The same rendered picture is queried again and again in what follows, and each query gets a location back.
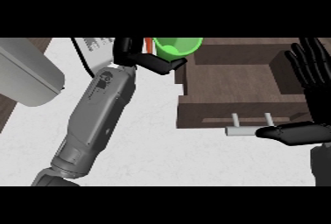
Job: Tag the orange strip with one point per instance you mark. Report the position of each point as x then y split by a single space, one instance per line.
149 45

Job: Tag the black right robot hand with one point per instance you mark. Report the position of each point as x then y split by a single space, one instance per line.
317 102

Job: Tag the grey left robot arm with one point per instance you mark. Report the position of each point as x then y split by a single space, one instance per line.
97 116

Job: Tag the white panel with dark marks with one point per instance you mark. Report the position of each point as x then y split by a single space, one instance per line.
97 49

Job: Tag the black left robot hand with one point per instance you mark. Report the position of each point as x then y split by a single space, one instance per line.
152 62

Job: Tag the pale grey appliance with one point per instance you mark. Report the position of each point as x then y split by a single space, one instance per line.
26 75

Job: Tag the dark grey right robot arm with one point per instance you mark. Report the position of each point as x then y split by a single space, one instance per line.
322 166

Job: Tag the brown wooden drawer front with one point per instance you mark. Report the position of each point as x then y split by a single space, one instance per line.
215 109

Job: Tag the brown wooden drawer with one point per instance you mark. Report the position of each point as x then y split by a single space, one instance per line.
215 109
228 78

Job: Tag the green cup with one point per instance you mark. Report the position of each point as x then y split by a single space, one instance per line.
184 46

